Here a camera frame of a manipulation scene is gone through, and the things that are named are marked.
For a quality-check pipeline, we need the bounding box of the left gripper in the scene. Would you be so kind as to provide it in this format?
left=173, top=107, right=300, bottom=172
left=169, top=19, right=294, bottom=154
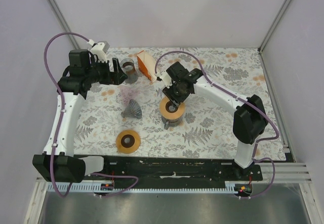
left=86, top=57, right=128, bottom=86

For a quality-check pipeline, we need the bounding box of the wooden dripper ring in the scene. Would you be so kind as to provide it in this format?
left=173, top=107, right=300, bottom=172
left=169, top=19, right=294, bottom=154
left=115, top=129, right=141, bottom=155
left=158, top=97, right=185, bottom=121

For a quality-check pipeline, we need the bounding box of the glass coffee server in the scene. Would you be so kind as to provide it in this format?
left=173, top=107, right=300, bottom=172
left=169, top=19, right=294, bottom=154
left=161, top=116, right=182, bottom=130

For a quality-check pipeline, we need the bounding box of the ribbed glass dripper cone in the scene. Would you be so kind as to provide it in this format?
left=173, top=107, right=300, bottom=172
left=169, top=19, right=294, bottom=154
left=121, top=99, right=142, bottom=119

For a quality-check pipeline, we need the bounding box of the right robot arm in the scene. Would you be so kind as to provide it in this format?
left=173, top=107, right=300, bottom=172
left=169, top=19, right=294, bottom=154
left=155, top=62, right=268, bottom=180

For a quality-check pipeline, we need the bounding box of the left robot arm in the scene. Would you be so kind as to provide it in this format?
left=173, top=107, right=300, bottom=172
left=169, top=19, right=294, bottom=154
left=32, top=50, right=127, bottom=183

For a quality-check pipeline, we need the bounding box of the glass carafe brown band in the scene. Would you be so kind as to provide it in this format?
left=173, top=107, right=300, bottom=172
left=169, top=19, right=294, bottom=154
left=120, top=58, right=138, bottom=84

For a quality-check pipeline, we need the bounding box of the floral table mat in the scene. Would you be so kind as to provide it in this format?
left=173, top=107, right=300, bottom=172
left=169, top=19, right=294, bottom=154
left=74, top=48, right=275, bottom=159

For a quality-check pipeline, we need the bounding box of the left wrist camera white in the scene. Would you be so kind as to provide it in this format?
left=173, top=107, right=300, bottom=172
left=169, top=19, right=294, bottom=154
left=88, top=40, right=110, bottom=63

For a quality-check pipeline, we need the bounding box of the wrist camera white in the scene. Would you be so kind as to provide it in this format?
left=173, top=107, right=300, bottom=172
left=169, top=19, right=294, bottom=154
left=156, top=71, right=172, bottom=88
left=88, top=40, right=110, bottom=63

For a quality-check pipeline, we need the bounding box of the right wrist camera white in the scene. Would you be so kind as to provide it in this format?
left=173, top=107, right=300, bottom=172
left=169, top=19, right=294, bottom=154
left=156, top=71, right=172, bottom=88

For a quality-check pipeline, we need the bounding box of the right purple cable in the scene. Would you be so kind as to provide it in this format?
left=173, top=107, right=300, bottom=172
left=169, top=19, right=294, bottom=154
left=153, top=51, right=280, bottom=200

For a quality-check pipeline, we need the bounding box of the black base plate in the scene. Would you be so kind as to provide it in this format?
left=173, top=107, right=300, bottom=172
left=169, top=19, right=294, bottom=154
left=100, top=156, right=263, bottom=181

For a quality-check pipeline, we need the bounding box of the aluminium frame rail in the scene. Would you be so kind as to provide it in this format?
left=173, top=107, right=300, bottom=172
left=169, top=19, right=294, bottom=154
left=35, top=0, right=84, bottom=57

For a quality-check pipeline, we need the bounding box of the white cable duct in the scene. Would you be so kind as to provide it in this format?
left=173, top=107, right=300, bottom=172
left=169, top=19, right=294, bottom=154
left=47, top=181, right=251, bottom=193

